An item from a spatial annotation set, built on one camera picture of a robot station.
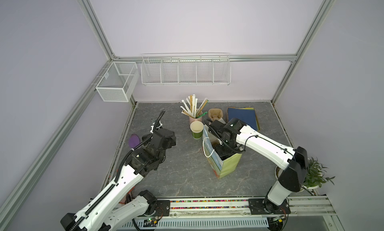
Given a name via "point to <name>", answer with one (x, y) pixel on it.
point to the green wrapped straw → (202, 115)
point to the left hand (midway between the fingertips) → (161, 135)
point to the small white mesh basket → (117, 83)
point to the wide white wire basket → (181, 69)
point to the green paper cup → (196, 128)
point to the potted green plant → (315, 177)
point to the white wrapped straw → (193, 106)
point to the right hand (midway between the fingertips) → (224, 157)
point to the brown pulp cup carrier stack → (215, 113)
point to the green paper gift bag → (221, 167)
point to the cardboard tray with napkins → (247, 115)
